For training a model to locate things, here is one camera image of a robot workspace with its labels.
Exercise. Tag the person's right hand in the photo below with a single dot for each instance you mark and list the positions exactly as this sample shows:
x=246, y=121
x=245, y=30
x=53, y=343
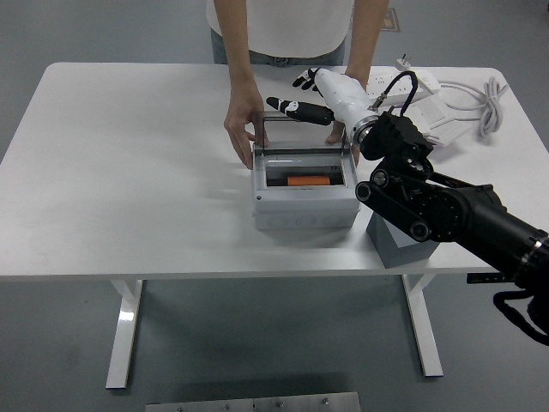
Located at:
x=242, y=120

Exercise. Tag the smoky transparent hinged box lid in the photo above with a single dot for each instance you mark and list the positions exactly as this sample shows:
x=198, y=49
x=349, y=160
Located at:
x=258, y=133

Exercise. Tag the brown floor sign sticker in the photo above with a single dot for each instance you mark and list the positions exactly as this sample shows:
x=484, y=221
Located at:
x=393, y=21

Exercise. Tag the black table control panel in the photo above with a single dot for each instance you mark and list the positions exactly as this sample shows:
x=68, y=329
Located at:
x=489, y=278

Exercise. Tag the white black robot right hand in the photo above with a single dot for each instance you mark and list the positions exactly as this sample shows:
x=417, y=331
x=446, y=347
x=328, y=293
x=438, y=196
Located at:
x=343, y=96

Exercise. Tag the long white power strip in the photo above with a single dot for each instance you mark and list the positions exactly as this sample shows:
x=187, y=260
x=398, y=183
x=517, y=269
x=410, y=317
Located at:
x=429, y=81

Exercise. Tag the orange cylindrical battery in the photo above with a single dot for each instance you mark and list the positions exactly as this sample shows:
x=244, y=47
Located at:
x=309, y=180

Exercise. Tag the grey cube battery holder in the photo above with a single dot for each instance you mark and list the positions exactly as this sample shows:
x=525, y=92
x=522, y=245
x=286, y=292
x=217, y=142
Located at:
x=403, y=255

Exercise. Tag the person's left forearm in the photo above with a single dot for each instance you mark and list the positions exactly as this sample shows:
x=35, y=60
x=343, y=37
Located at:
x=364, y=43

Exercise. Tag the grey plastic enclosure box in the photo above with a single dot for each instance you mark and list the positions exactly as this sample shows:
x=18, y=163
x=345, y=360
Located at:
x=300, y=206

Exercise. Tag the person's left hand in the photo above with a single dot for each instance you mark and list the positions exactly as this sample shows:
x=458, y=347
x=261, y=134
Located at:
x=336, y=134

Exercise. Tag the person's right forearm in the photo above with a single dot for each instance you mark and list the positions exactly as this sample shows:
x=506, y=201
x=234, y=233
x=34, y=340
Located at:
x=240, y=56

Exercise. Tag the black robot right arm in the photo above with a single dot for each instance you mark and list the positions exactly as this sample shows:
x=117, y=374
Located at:
x=454, y=210

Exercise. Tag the person torso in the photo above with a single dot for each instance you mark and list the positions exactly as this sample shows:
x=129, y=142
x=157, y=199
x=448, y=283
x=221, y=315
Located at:
x=291, y=30

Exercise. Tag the white table leg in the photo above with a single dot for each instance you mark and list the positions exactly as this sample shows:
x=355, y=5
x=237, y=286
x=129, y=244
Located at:
x=424, y=335
x=124, y=335

